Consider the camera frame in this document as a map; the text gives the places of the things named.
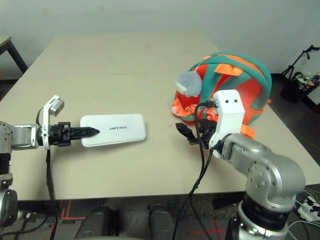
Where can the beige side table black frame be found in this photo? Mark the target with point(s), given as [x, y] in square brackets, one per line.
[18, 60]

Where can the red floor tape cross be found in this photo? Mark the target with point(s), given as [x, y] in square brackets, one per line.
[215, 231]

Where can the black table frame bar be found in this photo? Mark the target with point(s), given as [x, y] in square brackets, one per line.
[35, 207]

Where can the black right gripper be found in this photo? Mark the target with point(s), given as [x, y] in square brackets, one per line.
[207, 132]

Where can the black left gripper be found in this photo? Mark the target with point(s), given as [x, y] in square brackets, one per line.
[61, 133]

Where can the black tripod stand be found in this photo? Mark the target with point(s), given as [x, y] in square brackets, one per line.
[297, 58]

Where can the orange and teal backpack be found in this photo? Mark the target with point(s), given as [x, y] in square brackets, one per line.
[240, 75]

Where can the dark grey robot thigh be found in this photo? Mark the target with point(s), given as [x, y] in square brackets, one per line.
[96, 222]
[163, 222]

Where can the black bin with bottles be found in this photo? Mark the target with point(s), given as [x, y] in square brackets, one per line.
[292, 90]

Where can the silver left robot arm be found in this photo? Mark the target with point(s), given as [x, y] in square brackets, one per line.
[20, 136]

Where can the dark grey robot left thigh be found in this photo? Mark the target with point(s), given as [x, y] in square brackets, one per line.
[96, 222]

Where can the dark grey robot right thigh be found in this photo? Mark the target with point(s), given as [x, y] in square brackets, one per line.
[163, 222]

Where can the white Unitree pencil case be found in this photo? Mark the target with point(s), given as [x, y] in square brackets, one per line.
[117, 130]

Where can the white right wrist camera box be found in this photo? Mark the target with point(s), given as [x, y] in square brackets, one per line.
[228, 110]

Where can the white power strip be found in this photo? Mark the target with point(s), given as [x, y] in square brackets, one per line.
[308, 207]

